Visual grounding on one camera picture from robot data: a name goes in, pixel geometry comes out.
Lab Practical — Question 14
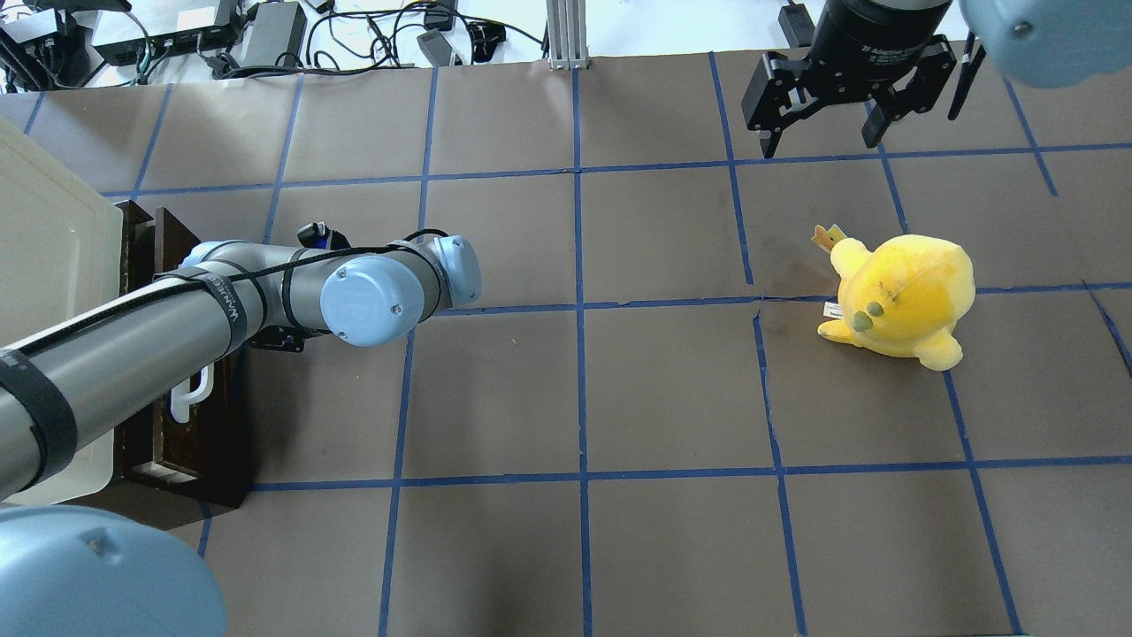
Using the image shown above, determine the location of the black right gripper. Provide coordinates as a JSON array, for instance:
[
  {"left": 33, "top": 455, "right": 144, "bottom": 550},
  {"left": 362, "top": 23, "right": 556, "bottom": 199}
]
[{"left": 741, "top": 1, "right": 957, "bottom": 160}]

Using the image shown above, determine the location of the white drawer handle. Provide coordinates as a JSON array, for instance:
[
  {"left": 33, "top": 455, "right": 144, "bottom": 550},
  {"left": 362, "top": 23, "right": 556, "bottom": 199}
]
[{"left": 168, "top": 363, "right": 216, "bottom": 425}]

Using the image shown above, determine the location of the dark wooden drawer cabinet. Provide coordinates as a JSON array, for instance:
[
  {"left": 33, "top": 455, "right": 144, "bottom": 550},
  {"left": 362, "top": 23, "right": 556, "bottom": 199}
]
[{"left": 110, "top": 199, "right": 251, "bottom": 510}]

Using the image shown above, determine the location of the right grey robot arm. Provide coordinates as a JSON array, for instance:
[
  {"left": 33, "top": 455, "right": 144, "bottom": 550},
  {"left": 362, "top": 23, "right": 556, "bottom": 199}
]
[{"left": 741, "top": 1, "right": 1131, "bottom": 158}]

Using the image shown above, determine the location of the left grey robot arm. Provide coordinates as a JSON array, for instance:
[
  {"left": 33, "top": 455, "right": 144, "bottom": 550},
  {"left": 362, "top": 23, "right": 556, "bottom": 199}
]
[{"left": 1, "top": 229, "right": 484, "bottom": 636}]

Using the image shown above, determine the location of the yellow plush toy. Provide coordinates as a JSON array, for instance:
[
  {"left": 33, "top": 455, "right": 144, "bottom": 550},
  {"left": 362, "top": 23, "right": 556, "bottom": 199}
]
[{"left": 812, "top": 225, "right": 977, "bottom": 372}]

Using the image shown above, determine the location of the black power adapter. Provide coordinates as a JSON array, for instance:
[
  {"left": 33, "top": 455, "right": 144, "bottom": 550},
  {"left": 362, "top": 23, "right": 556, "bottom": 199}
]
[{"left": 240, "top": 1, "right": 307, "bottom": 67}]

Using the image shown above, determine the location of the white plastic tray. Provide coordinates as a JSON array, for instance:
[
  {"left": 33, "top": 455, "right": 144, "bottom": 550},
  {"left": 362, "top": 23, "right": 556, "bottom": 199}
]
[{"left": 1, "top": 120, "right": 129, "bottom": 509}]

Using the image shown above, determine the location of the aluminium frame post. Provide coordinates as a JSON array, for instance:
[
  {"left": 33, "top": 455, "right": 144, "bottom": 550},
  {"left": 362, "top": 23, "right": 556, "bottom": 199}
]
[{"left": 546, "top": 0, "right": 591, "bottom": 70}]

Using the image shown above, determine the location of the black network switch box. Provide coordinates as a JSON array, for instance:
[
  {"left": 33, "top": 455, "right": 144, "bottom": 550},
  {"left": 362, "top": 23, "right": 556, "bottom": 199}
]
[{"left": 91, "top": 1, "right": 245, "bottom": 67}]

